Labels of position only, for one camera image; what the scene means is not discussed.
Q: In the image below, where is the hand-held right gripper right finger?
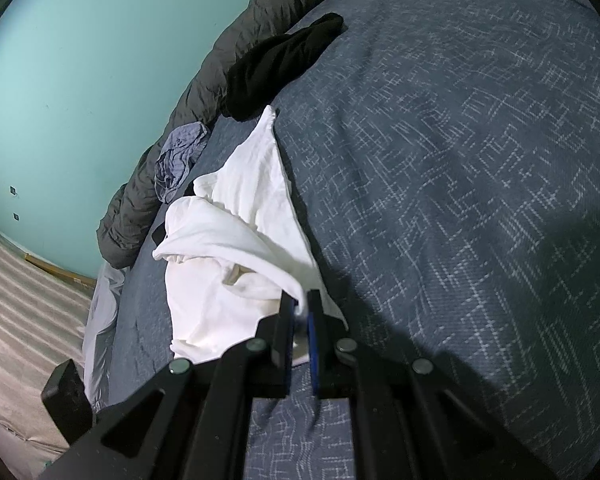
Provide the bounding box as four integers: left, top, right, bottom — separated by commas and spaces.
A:
306, 289, 556, 480

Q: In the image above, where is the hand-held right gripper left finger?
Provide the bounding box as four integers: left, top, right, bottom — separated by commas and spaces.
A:
40, 290, 298, 480

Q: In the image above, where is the white shirt with black trim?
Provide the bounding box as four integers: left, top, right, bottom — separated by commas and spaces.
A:
152, 105, 348, 366

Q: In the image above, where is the light grey pillow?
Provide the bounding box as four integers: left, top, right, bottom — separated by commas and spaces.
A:
82, 260, 131, 413

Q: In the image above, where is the cream striped curtain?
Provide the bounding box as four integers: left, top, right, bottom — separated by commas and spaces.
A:
0, 222, 101, 466

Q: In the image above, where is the wooden strip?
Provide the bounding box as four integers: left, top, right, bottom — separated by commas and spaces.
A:
25, 254, 98, 283

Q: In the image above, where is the crumpled blue-purple garment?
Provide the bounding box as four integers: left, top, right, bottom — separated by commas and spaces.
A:
154, 121, 211, 205

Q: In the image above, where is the bed with blue patterned sheet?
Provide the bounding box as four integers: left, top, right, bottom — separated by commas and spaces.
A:
82, 0, 600, 480

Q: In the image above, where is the dark grey duvet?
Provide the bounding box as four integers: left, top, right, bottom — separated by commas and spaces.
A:
96, 0, 381, 268

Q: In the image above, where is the crumpled black garment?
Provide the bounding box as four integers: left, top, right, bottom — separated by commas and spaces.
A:
224, 12, 345, 122

